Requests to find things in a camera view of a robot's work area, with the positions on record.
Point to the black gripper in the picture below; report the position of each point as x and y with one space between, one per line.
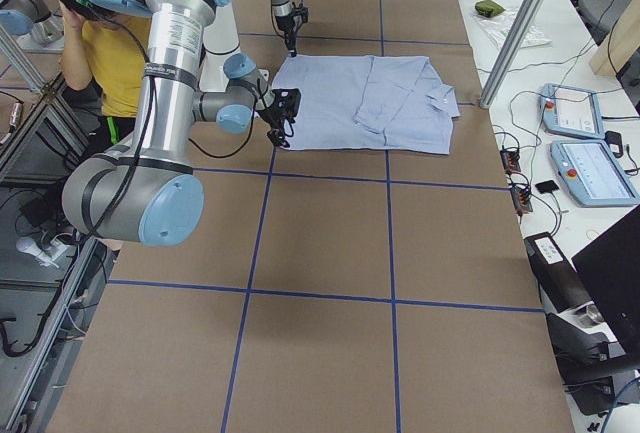
288 30
270 119

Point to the blue striped dress shirt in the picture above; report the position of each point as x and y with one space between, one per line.
369 102

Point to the person in yellow shirt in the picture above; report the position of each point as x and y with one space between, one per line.
106 48

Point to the green folded cloth pouch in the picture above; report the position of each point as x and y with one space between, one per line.
488 8

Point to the orange circuit board far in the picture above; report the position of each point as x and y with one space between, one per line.
510 160

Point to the orange circuit board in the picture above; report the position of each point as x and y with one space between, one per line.
510 160
521 198

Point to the orange circuit board near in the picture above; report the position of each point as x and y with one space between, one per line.
521 198

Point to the far blue teach pendant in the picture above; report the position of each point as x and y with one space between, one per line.
571 111

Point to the blue teach pendant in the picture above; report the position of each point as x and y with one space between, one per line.
571 111
592 174

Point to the near blue teach pendant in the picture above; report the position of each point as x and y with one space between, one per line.
592 174

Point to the black device with label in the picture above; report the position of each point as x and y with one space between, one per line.
555 273

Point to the black monitor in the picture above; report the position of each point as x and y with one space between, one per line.
608 268

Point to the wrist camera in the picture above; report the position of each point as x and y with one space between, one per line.
300 14

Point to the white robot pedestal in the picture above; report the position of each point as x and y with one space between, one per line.
230 84

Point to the aluminium frame post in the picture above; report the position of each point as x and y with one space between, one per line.
524 18

